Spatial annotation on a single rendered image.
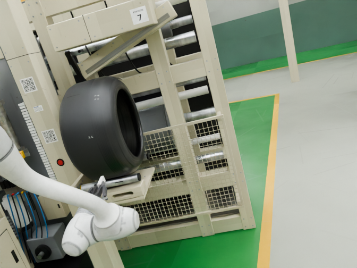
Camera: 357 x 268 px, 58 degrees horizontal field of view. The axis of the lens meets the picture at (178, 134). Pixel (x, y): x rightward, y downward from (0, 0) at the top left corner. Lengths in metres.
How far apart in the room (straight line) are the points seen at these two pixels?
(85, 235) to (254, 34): 9.61
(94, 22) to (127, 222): 1.17
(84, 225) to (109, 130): 0.49
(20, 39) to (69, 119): 0.47
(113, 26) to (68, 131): 0.66
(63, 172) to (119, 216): 0.81
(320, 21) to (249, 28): 1.97
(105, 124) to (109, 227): 0.55
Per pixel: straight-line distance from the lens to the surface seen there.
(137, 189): 1.74
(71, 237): 1.26
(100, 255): 2.19
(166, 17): 1.99
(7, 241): 1.98
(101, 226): 1.20
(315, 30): 10.47
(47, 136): 1.89
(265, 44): 10.48
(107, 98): 1.61
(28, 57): 1.82
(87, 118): 1.58
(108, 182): 1.79
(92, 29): 1.95
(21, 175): 1.07
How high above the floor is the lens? 1.58
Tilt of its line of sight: 17 degrees down
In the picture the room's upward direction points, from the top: 16 degrees counter-clockwise
